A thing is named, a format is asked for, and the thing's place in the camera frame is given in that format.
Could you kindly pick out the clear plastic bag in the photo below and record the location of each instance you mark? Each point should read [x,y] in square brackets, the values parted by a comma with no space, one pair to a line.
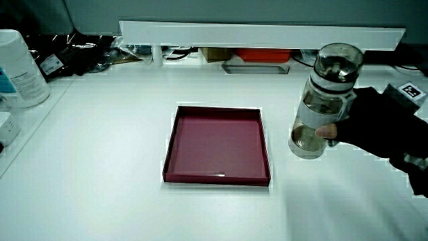
[130,53]

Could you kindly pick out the brown cardboard box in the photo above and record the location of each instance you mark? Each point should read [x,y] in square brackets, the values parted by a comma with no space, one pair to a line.
[215,54]

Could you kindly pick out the white labelled plastic container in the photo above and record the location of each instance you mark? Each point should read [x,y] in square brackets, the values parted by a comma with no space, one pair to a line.
[20,67]

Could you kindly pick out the orange box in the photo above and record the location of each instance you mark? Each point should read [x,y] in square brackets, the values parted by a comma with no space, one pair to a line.
[264,54]

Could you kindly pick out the black plastic bag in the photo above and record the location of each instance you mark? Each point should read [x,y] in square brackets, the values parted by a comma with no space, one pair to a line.
[77,55]

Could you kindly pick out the clear bottle with white sleeve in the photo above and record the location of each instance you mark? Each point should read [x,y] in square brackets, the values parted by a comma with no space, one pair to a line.
[326,87]

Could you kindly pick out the white power strip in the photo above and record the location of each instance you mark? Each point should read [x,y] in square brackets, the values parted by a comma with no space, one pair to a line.
[8,129]

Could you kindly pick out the white shelf leg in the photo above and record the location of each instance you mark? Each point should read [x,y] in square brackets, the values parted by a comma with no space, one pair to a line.
[157,55]

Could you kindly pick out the person's right forearm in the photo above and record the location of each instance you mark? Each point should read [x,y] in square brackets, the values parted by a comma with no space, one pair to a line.
[419,180]

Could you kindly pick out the maroon square tray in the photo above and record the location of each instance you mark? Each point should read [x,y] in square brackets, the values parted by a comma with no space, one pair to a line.
[217,144]

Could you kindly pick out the person's right hand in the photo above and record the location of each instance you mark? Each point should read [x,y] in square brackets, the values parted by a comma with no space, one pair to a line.
[374,127]

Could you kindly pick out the white desk shelf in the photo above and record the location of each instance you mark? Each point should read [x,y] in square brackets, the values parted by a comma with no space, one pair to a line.
[261,35]

